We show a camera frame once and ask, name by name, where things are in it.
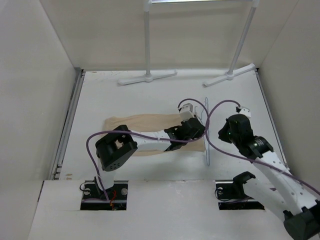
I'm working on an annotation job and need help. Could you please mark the blue wire hanger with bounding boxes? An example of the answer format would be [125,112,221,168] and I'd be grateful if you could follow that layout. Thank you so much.
[194,96,211,167]

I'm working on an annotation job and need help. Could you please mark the beige trousers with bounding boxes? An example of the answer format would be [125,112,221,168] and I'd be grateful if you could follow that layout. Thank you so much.
[102,114,205,157]

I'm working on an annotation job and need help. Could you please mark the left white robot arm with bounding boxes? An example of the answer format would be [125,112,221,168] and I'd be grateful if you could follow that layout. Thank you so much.
[82,117,208,204]

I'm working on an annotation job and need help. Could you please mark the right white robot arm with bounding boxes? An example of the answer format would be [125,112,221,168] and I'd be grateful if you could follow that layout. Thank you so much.
[218,114,320,240]

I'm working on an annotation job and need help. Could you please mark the white clothes rack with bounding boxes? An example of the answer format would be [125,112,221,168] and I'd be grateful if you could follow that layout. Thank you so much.
[118,0,260,87]

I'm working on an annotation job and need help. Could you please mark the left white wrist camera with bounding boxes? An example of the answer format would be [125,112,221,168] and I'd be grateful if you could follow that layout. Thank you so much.
[178,103,195,122]

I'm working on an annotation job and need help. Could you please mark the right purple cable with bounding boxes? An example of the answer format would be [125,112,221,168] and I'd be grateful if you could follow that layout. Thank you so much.
[205,99,320,196]

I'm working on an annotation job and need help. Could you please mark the purple cable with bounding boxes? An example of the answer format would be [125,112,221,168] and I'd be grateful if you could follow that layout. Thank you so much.
[85,98,211,205]
[205,99,320,196]

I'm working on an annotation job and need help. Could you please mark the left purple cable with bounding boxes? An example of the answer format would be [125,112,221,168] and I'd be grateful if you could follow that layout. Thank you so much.
[85,98,211,205]

